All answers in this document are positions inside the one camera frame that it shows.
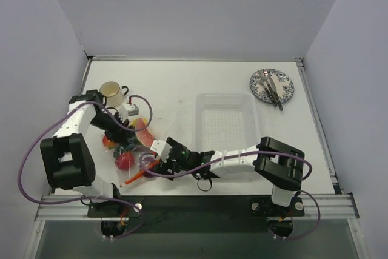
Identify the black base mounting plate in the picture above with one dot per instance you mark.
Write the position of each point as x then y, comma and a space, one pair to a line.
189, 224

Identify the fake red apple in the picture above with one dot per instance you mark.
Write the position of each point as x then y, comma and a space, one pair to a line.
125, 161

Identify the fake watermelon slice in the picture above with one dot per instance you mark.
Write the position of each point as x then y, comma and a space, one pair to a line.
144, 136

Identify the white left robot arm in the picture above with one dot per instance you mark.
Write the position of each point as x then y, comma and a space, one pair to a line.
67, 160

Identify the fake orange persimmon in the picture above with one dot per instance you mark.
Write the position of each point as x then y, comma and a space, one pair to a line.
107, 143

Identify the clear zip bag orange seal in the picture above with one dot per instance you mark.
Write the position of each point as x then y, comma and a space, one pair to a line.
128, 177

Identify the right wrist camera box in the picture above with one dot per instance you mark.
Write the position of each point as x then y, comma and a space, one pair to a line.
162, 148

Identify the metal fork dark handle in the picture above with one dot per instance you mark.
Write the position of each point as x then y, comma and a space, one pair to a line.
273, 88

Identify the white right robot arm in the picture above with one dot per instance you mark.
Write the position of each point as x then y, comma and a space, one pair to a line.
277, 162

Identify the cream mug black handle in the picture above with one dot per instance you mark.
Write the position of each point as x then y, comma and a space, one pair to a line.
114, 93

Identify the fake dark grape bunch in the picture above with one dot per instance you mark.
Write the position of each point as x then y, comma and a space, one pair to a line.
124, 148

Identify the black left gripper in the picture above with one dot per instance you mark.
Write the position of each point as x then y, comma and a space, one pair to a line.
120, 137

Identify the metal spoon dark handle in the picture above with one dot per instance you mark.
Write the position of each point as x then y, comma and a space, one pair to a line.
266, 79

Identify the white plastic basket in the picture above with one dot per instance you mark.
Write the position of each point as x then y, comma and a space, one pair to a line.
225, 121

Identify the blue floral plate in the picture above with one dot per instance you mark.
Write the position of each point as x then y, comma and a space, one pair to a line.
284, 86

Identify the purple fake onion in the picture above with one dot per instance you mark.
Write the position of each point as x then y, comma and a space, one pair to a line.
149, 162

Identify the aluminium front rail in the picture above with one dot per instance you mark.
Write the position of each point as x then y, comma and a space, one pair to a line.
60, 208

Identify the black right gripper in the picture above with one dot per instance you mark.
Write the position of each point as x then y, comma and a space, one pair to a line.
165, 162

